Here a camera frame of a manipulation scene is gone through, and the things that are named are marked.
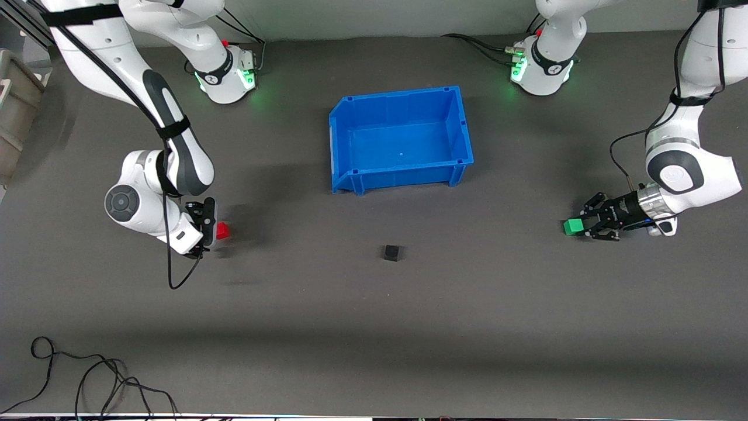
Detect blue plastic bin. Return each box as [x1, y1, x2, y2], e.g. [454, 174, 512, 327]
[328, 86, 475, 195]

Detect beige plastic crate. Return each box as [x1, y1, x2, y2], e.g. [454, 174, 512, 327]
[0, 50, 46, 188]

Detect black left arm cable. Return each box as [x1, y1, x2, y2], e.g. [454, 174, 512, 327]
[610, 6, 728, 194]

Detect black right base cables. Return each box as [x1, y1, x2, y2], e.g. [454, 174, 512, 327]
[184, 12, 267, 77]

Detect black base cables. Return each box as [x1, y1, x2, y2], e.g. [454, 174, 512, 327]
[184, 12, 267, 77]
[441, 33, 522, 66]

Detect thin black loose cable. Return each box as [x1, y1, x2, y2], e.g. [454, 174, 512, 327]
[74, 358, 179, 421]
[0, 336, 126, 415]

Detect black left base cables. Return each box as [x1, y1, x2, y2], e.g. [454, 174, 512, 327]
[441, 33, 522, 66]

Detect aluminium frame rail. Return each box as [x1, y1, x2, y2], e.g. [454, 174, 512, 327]
[0, 5, 56, 50]

